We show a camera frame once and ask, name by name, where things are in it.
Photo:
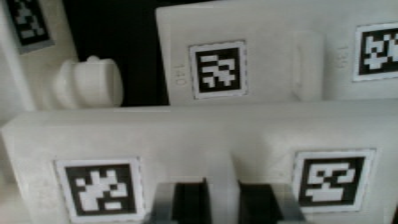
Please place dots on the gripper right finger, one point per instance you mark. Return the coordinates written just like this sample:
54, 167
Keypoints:
269, 206

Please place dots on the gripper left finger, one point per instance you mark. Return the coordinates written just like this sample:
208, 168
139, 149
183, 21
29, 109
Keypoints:
182, 203

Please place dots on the white cabinet door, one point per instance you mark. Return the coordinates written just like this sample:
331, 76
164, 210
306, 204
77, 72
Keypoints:
279, 50
94, 155

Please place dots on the white cabinet body box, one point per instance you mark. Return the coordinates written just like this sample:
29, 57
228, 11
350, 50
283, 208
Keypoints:
61, 83

